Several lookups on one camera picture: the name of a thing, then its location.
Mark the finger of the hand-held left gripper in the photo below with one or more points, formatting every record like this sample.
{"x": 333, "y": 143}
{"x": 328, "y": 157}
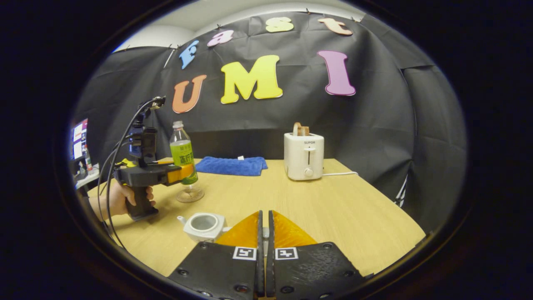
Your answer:
{"x": 185, "y": 173}

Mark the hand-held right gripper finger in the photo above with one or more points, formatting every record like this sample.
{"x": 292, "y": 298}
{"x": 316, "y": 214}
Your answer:
{"x": 260, "y": 271}
{"x": 270, "y": 275}

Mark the green label water bottle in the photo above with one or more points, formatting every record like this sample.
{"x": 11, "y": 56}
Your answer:
{"x": 182, "y": 154}

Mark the round coaster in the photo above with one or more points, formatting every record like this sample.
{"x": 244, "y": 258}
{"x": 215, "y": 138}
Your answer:
{"x": 190, "y": 196}

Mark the white teacup lid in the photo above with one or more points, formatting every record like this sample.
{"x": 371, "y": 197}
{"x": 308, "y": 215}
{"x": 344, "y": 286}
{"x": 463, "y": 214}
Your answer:
{"x": 265, "y": 239}

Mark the white teacup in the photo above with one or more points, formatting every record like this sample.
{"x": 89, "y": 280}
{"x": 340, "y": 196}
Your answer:
{"x": 195, "y": 233}

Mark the small red label bottle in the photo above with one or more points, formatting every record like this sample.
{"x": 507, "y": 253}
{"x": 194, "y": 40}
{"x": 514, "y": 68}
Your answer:
{"x": 88, "y": 162}

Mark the blue towel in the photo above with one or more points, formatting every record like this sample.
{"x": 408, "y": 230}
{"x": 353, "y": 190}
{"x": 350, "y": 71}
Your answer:
{"x": 233, "y": 166}

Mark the white side table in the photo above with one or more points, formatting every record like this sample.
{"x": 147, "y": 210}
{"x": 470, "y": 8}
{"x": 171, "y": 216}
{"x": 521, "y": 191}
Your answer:
{"x": 89, "y": 177}

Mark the computer monitor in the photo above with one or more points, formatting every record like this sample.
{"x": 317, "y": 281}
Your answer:
{"x": 79, "y": 141}

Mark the light bread slice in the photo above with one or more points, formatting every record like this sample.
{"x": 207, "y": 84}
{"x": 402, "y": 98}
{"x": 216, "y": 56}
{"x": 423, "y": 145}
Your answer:
{"x": 296, "y": 129}

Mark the white toaster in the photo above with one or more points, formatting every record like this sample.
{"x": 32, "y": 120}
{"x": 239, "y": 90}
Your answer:
{"x": 304, "y": 158}

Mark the brown bread slice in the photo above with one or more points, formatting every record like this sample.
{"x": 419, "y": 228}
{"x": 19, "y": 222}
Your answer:
{"x": 305, "y": 131}

